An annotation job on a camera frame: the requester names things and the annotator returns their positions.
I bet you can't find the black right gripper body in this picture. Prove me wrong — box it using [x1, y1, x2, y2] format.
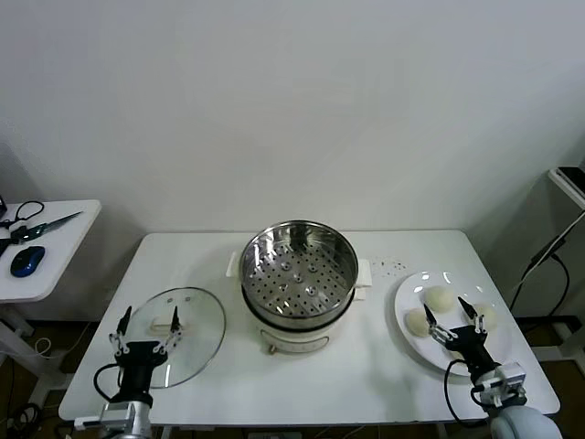
[445, 327, 503, 376]

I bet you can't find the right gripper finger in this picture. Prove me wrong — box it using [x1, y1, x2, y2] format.
[423, 302, 456, 346]
[456, 295, 487, 337]

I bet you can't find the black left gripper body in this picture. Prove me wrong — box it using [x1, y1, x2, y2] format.
[113, 340, 168, 404]

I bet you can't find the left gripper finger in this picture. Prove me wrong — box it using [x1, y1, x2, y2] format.
[154, 305, 186, 356]
[108, 305, 133, 359]

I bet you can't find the white steamed baozi bun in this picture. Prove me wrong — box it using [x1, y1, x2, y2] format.
[405, 308, 433, 338]
[468, 302, 498, 328]
[423, 285, 456, 316]

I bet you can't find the round glass pot lid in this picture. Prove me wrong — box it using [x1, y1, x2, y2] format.
[117, 286, 228, 390]

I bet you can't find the stainless steel steamer basket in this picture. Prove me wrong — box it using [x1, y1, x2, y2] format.
[239, 220, 360, 321]

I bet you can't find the round white plate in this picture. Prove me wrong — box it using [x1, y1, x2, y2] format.
[393, 270, 512, 377]

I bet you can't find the white side table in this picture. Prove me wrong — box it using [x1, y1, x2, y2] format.
[0, 198, 102, 406]

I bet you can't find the black inline adapter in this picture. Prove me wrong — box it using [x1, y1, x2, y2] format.
[529, 235, 569, 271]

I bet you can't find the blue computer mouse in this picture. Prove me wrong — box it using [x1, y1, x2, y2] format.
[9, 245, 47, 278]

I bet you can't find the white electric cooking pot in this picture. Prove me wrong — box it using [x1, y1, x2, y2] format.
[226, 250, 374, 356]

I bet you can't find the white slanted pole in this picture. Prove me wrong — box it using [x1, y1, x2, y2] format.
[509, 208, 585, 294]

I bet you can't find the white shelf board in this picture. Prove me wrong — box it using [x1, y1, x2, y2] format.
[548, 166, 585, 211]

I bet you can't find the black flat device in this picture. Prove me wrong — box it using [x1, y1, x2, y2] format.
[558, 166, 585, 198]

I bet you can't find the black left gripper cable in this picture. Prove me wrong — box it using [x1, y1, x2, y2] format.
[93, 363, 125, 406]

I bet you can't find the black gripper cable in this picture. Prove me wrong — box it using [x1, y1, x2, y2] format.
[93, 363, 125, 406]
[445, 359, 494, 429]

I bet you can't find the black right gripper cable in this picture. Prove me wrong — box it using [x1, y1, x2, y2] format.
[445, 359, 494, 429]

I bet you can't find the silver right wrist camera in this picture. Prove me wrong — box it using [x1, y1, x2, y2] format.
[500, 360, 527, 392]

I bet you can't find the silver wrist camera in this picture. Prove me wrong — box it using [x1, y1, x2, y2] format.
[74, 413, 111, 430]
[500, 360, 527, 392]

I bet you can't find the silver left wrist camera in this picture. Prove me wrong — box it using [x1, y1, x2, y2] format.
[74, 413, 111, 430]

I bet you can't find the black hanging cable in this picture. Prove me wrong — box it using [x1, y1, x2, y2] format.
[509, 253, 572, 321]

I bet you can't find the black cable loop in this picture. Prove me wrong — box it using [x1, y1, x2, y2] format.
[0, 200, 46, 230]

